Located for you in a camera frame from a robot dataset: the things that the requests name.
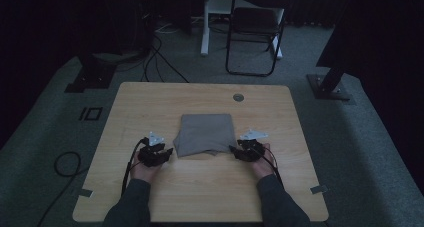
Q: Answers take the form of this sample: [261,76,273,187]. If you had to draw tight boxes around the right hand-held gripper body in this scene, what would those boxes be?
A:
[234,128,269,163]

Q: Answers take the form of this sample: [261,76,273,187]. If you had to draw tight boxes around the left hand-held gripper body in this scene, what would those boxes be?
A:
[137,131,168,168]

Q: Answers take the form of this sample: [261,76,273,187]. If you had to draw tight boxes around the grey cloth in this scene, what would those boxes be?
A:
[172,113,239,158]

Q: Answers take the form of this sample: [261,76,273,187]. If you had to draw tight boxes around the person's right hand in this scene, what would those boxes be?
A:
[250,143,278,181]

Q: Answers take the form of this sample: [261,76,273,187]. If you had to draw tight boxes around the person's left hand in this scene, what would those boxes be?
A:
[129,159,163,184]

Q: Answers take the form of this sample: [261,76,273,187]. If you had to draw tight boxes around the black stand with square base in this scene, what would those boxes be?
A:
[64,51,118,94]

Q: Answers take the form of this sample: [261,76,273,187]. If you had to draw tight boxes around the black slanted stand with base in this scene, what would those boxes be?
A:
[306,0,355,102]

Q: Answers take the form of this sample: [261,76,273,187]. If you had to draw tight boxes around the black folding chair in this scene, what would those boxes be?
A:
[225,0,296,78]

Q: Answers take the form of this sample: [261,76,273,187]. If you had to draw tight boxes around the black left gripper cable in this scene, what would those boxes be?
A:
[121,137,150,197]

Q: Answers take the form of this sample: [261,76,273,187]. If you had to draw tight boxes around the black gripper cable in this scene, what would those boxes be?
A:
[121,137,150,197]
[258,148,285,189]

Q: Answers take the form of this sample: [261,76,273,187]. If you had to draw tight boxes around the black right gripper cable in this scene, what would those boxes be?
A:
[258,148,285,189]

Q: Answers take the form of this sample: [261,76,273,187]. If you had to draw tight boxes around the black looped floor cable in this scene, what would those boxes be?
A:
[36,151,90,227]

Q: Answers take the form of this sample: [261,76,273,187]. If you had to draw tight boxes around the black floor cables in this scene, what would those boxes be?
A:
[141,35,190,84]

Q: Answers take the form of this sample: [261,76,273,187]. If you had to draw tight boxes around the white desk frame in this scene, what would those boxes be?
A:
[200,0,284,60]

